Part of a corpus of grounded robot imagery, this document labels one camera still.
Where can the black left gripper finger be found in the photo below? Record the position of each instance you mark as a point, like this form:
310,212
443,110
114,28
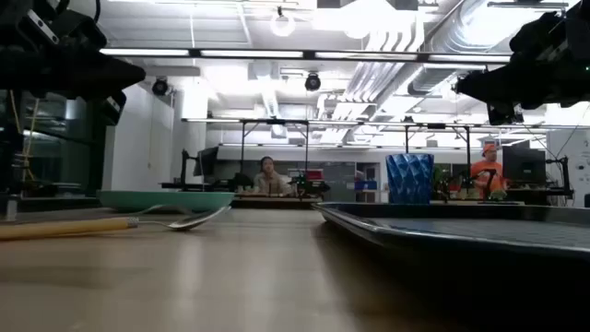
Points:
113,69
110,87

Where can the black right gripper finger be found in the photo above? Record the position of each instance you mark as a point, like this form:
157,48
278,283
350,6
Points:
488,78
491,95

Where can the blue faceted cup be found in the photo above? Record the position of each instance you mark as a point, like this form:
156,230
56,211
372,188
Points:
409,179

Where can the teal round plate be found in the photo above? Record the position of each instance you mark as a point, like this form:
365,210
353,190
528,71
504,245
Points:
166,200

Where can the iridescent blue metal fork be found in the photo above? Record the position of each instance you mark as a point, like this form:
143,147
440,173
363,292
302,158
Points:
156,207

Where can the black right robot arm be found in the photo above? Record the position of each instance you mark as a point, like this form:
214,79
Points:
581,27

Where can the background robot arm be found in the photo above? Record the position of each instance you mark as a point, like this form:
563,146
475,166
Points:
311,185

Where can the black rectangular tray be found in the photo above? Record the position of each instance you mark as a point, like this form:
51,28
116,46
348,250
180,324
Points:
461,228

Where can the black ceiling spotlight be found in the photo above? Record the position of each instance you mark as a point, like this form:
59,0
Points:
312,82
160,87

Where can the black monitor on stand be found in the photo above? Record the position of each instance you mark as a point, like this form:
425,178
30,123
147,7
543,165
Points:
206,161
524,165

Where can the person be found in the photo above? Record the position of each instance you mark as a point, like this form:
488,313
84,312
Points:
269,180
488,173

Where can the green plant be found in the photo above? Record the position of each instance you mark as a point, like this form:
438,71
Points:
440,177

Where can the overhead light bar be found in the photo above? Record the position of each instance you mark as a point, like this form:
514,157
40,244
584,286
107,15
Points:
258,54

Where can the blue bin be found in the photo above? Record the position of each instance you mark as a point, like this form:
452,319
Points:
365,185

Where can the red box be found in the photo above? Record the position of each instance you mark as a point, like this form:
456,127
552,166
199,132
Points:
308,174

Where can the black background rig frame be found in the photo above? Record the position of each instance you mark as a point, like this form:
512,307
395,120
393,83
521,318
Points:
407,138
243,147

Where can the white post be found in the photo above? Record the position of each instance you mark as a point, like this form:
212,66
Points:
11,207

